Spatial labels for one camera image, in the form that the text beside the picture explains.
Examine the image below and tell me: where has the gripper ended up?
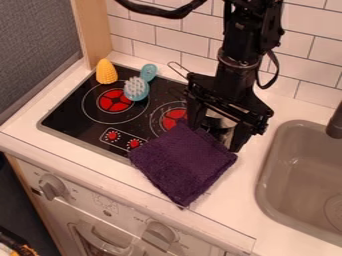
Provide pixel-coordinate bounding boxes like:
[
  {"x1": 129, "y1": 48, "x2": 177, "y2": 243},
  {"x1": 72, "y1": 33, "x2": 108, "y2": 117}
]
[{"x1": 185, "y1": 71, "x2": 276, "y2": 154}]

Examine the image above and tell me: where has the purple cloth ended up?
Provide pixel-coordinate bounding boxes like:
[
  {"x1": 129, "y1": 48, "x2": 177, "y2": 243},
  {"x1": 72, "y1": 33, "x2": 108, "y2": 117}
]
[{"x1": 126, "y1": 123, "x2": 240, "y2": 208}]

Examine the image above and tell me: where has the silver pot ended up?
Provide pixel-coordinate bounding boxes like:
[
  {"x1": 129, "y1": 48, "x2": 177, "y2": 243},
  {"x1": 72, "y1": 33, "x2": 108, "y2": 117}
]
[{"x1": 166, "y1": 61, "x2": 241, "y2": 149}]

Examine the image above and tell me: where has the light blue dish brush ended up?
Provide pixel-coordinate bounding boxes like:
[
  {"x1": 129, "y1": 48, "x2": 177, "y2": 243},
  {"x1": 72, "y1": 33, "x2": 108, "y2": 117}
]
[{"x1": 122, "y1": 63, "x2": 159, "y2": 102}]

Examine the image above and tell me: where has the toy sink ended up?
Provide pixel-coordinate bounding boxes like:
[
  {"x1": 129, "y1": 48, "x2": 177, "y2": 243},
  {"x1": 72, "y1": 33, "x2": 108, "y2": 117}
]
[{"x1": 255, "y1": 119, "x2": 342, "y2": 248}]

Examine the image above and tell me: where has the yellow toy corn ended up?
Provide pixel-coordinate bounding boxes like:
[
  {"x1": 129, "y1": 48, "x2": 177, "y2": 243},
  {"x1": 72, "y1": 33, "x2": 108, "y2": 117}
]
[{"x1": 94, "y1": 58, "x2": 119, "y2": 85}]

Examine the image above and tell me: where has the toy stove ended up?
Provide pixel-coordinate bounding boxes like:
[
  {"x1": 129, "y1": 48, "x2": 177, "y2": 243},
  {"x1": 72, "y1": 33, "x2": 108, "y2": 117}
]
[{"x1": 36, "y1": 63, "x2": 245, "y2": 165}]

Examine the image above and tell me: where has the black cable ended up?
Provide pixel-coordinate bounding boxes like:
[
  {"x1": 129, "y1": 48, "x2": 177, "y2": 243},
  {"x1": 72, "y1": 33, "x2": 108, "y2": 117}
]
[{"x1": 113, "y1": 0, "x2": 209, "y2": 20}]

